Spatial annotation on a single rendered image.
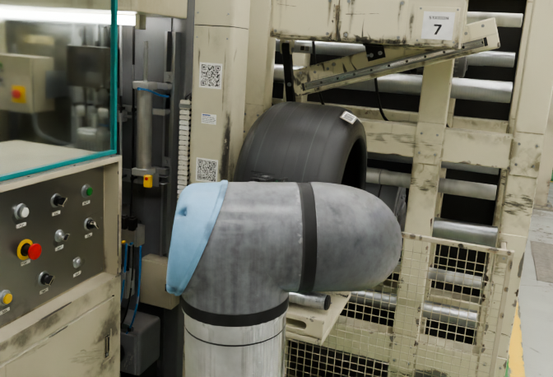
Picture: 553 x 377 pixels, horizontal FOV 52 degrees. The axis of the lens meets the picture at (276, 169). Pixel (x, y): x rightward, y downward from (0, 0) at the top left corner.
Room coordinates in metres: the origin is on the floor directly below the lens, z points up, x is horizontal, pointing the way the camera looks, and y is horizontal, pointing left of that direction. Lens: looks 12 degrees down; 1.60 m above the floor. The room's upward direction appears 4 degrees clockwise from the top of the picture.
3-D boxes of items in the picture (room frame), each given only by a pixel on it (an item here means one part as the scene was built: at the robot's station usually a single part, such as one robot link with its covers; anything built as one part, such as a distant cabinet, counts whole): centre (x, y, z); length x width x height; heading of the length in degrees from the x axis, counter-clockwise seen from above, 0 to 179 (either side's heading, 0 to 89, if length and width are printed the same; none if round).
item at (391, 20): (1.93, -0.27, 1.71); 0.61 x 0.25 x 0.15; 70
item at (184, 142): (1.76, 0.28, 1.19); 0.05 x 0.04 x 0.48; 160
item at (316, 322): (1.56, -0.01, 0.84); 0.36 x 0.09 x 0.06; 70
